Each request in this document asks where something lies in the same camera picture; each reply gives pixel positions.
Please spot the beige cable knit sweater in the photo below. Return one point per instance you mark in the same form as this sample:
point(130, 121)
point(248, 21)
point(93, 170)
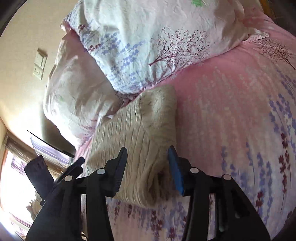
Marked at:
point(146, 128)

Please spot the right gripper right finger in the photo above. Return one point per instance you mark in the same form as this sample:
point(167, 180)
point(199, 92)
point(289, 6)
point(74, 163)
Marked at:
point(235, 216)

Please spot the pink floral pillow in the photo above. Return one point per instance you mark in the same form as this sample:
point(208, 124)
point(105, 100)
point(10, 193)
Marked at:
point(137, 44)

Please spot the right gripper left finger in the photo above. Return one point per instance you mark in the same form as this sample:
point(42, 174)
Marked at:
point(59, 217)

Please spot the white wall switch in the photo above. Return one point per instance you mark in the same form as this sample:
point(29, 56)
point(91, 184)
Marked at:
point(39, 64)

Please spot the pink floral bed sheet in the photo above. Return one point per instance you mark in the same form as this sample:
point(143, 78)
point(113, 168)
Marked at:
point(236, 115)

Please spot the window with curtain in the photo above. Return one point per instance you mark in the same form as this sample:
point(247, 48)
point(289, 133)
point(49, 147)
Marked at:
point(20, 202)

